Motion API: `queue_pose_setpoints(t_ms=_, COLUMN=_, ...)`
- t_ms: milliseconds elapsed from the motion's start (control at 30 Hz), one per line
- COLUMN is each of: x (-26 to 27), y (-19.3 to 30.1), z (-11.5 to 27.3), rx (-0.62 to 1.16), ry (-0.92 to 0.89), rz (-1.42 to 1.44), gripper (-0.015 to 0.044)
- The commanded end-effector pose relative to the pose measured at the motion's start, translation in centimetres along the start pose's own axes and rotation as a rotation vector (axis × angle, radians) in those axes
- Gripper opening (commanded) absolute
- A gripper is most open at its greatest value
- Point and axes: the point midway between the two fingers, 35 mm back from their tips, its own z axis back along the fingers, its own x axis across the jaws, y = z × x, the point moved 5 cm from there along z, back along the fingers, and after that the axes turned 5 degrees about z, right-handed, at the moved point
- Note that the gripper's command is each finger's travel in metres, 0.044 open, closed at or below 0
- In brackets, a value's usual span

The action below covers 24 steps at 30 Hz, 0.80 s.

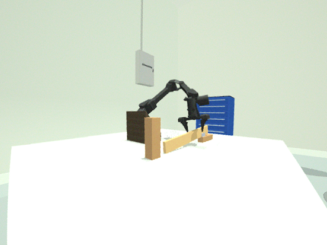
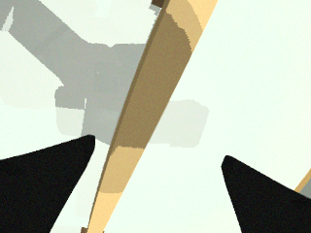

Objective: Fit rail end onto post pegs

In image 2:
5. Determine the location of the long brown wooden rail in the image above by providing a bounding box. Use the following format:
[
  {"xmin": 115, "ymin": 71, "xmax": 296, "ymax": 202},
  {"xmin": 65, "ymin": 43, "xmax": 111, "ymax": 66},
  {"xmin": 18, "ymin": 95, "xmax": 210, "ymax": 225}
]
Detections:
[{"xmin": 86, "ymin": 0, "xmax": 218, "ymax": 233}]

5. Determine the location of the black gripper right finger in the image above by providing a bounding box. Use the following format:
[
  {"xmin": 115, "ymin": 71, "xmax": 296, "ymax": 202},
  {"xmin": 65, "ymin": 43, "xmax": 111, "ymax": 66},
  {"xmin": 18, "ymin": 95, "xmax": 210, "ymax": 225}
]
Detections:
[{"xmin": 221, "ymin": 155, "xmax": 311, "ymax": 233}]

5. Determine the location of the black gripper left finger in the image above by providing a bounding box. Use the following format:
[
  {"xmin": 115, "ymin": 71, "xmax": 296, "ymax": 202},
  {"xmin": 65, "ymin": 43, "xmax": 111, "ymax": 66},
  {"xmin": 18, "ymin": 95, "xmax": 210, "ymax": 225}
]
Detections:
[{"xmin": 0, "ymin": 135, "xmax": 96, "ymax": 233}]

